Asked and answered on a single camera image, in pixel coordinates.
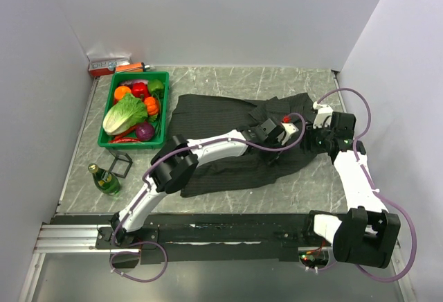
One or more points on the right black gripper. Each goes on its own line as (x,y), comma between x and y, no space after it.
(308,144)

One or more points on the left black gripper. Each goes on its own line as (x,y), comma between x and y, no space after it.
(270,158)

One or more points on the black pinstriped shirt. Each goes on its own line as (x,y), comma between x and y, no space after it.
(199,117)

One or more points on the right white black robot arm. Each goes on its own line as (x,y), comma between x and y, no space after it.
(353,184)

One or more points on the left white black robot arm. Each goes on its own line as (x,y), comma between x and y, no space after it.
(172,168)

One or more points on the green plastic basket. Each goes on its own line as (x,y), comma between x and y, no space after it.
(158,120)

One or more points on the small orange pumpkin toy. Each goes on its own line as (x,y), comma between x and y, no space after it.
(152,105)

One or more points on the green bell pepper toy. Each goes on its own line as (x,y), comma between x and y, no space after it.
(156,88)

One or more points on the purple onion toy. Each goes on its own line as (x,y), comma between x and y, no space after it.
(145,132)

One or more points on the red bell pepper toy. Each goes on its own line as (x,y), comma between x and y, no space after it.
(140,90)

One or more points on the napa cabbage toy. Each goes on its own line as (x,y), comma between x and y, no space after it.
(126,113)

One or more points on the orange glue tube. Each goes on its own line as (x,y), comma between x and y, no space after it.
(135,67)

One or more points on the red chili pepper toy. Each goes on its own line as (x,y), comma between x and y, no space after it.
(126,136)

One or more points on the orange fruit toy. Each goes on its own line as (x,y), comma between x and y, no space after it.
(120,92)

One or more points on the green glass bottle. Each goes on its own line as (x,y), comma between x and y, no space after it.
(104,180)

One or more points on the red white cardboard box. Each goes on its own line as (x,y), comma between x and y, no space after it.
(106,67)

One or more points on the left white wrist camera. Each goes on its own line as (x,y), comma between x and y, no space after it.
(289,130)

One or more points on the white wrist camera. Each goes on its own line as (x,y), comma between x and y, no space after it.
(323,115)
(289,130)

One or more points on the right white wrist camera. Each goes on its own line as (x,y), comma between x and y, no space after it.
(323,115)

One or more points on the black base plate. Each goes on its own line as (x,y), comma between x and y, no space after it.
(176,253)

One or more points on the black square frame stand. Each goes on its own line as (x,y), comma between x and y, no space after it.
(121,164)

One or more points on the aluminium rail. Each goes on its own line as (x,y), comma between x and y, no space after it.
(65,238)

